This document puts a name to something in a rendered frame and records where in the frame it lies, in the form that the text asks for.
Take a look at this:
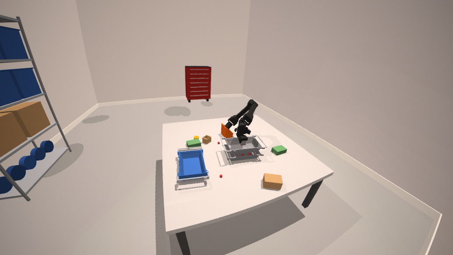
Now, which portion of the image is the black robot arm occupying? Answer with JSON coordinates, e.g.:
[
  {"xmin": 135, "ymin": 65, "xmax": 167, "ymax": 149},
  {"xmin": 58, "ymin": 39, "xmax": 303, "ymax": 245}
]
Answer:
[{"xmin": 224, "ymin": 99, "xmax": 258, "ymax": 134}]

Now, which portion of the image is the green cube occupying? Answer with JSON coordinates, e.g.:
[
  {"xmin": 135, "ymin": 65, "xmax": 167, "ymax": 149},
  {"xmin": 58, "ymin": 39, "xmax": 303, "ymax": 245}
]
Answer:
[
  {"xmin": 186, "ymin": 139, "xmax": 202, "ymax": 148},
  {"xmin": 271, "ymin": 145, "xmax": 287, "ymax": 156}
]

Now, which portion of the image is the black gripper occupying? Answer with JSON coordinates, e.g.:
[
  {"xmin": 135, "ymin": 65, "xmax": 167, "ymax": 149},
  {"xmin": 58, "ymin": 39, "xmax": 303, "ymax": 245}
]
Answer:
[{"xmin": 234, "ymin": 127, "xmax": 248, "ymax": 143}]

